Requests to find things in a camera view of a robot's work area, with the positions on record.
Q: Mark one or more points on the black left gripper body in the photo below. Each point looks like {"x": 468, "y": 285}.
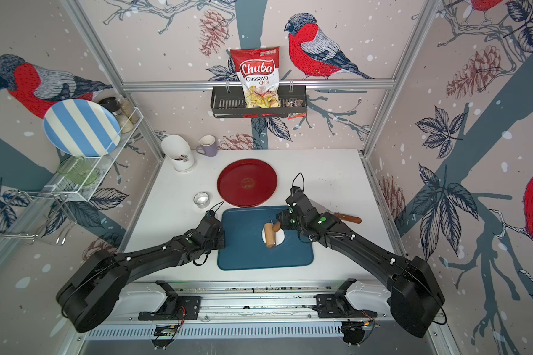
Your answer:
{"x": 218, "y": 243}

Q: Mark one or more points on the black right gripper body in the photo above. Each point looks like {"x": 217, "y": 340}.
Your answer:
{"x": 288, "y": 222}

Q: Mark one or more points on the white dough piece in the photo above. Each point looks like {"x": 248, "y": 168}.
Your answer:
{"x": 277, "y": 240}

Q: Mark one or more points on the wooden rolling pin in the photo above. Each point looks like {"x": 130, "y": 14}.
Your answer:
{"x": 270, "y": 228}

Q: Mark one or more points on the teal plastic tray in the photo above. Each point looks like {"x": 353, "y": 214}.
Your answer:
{"x": 245, "y": 249}

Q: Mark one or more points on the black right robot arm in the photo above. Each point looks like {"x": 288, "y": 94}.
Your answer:
{"x": 416, "y": 297}

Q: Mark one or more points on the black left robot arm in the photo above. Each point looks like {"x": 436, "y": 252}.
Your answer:
{"x": 90, "y": 295}

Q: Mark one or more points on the small round metal cutter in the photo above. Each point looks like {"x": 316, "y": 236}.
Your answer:
{"x": 201, "y": 200}

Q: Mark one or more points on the round red tray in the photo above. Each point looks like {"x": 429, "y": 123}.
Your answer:
{"x": 247, "y": 183}

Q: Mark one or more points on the purple mug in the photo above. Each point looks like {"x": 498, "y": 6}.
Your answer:
{"x": 207, "y": 146}

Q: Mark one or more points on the white cutlery holder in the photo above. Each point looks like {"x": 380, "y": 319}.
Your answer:
{"x": 178, "y": 152}

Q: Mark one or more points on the green glass cup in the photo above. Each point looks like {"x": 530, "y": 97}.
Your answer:
{"x": 78, "y": 171}

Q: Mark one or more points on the red cassava chips bag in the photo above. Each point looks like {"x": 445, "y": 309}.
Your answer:
{"x": 258, "y": 72}

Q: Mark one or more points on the dark lid spice jar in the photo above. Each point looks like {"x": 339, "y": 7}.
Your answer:
{"x": 111, "y": 104}

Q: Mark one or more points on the blue white striped plate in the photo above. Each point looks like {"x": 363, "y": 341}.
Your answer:
{"x": 82, "y": 128}

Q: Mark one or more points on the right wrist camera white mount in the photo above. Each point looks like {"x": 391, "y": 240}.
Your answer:
{"x": 297, "y": 198}

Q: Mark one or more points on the metal spatula wooden handle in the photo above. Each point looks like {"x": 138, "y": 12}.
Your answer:
{"x": 348, "y": 218}

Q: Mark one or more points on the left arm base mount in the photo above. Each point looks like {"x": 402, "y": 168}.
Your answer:
{"x": 174, "y": 306}

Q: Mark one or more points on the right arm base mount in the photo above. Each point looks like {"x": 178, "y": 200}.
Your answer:
{"x": 337, "y": 306}

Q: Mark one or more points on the black wire wall basket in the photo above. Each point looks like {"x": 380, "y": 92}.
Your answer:
{"x": 231, "y": 103}

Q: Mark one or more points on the white wire wall shelf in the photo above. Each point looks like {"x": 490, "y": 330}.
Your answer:
{"x": 74, "y": 196}

